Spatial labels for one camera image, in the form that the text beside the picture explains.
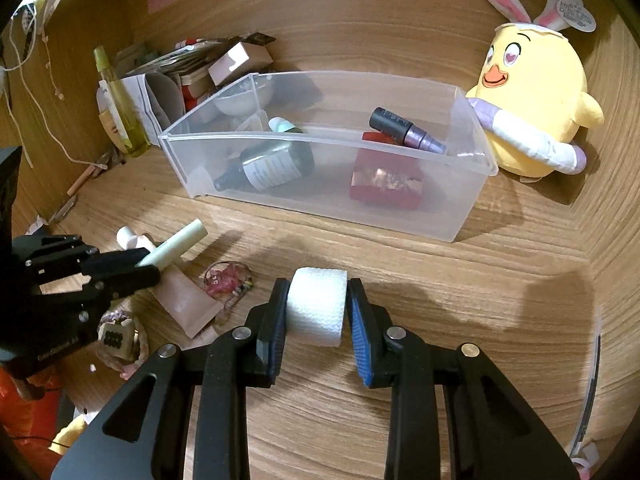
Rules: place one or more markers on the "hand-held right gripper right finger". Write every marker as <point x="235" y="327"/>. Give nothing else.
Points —
<point x="359" y="340"/>

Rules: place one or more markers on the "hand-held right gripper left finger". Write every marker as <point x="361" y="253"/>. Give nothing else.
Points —
<point x="277" y="345"/>

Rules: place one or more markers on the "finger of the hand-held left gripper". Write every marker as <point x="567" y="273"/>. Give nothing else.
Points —
<point x="115" y="259"/>
<point x="135" y="280"/>

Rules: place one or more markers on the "mint green lip balm tube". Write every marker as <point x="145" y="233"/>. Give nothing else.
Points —
<point x="175" y="247"/>

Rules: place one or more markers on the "white tape roll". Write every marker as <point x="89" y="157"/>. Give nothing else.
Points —
<point x="317" y="305"/>

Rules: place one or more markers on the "pink squeeze tube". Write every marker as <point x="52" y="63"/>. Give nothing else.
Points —
<point x="185" y="305"/>

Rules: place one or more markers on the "red tea packet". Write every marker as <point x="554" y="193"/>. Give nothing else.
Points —
<point x="385" y="195"/>

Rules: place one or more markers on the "clear plastic storage bin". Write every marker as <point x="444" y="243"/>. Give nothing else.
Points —
<point x="320" y="195"/>

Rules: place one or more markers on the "dark green glass bottle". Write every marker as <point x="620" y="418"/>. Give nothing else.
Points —
<point x="270" y="165"/>

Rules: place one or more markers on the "mint capped small bottle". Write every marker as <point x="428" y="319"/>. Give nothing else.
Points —
<point x="280" y="125"/>

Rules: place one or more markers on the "small metal tool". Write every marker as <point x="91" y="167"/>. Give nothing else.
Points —
<point x="64" y="209"/>

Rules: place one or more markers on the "orange cloth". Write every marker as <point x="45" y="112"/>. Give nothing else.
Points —
<point x="30" y="410"/>

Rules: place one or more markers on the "blue and white tissue box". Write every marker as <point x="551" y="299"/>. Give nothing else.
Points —
<point x="36" y="225"/>

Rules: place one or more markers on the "yellow soft object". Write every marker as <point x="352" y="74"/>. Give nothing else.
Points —
<point x="70" y="435"/>

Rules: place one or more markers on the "cream bottle with orange label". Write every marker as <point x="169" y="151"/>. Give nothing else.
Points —
<point x="107" y="120"/>

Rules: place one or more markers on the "yellow-green spray bottle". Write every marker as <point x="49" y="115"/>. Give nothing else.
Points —
<point x="125" y="120"/>

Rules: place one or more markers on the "white folded papers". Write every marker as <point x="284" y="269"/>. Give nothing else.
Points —
<point x="155" y="100"/>

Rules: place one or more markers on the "red box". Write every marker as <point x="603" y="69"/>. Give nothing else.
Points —
<point x="192" y="92"/>

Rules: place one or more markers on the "white bowl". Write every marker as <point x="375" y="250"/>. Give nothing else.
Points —
<point x="240" y="102"/>

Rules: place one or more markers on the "stack of books and papers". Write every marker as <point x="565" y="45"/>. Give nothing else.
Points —
<point x="170" y="60"/>

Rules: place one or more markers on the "red and white tube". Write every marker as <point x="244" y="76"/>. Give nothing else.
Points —
<point x="187" y="44"/>

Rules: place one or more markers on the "small white cardboard box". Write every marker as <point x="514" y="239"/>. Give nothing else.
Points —
<point x="235" y="62"/>

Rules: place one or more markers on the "yellow chick plush toy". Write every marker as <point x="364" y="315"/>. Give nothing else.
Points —
<point x="530" y="85"/>

